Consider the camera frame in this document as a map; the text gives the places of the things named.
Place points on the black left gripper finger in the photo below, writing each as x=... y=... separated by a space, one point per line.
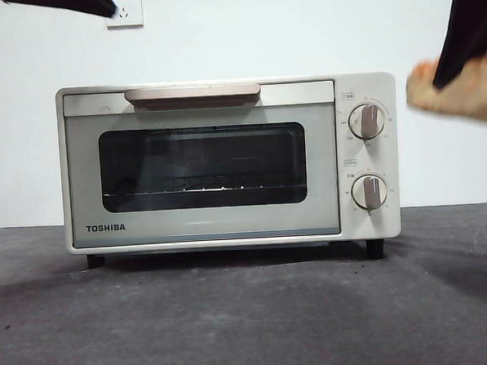
x=75 y=2

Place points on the golden brown bread loaf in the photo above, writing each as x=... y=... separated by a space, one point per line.
x=467 y=93

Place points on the beige oven dial knob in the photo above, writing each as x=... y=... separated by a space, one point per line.
x=369 y=192
x=367 y=122

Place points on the white wall socket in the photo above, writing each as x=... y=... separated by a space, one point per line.
x=130 y=18

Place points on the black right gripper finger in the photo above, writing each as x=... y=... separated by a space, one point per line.
x=468 y=23

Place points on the cream Toshiba toaster oven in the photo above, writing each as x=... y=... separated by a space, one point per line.
x=363 y=86

